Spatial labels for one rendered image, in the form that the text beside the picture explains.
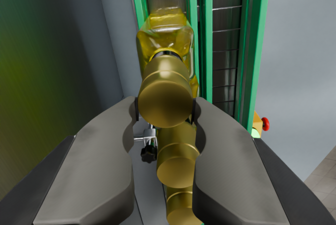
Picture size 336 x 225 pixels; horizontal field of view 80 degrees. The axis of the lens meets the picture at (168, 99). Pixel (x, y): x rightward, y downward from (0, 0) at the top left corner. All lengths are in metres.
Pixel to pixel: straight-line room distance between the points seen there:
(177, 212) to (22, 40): 0.19
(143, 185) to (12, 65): 0.50
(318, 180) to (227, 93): 2.05
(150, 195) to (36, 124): 0.50
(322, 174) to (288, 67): 1.85
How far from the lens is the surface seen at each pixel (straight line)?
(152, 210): 0.73
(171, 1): 0.39
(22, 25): 0.22
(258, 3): 0.33
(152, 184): 0.63
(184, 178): 0.16
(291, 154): 0.84
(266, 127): 0.63
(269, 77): 0.62
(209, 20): 0.31
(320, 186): 2.53
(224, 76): 0.43
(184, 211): 0.20
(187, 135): 0.17
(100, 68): 0.45
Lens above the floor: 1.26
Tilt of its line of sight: 61 degrees down
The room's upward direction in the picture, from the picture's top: 180 degrees counter-clockwise
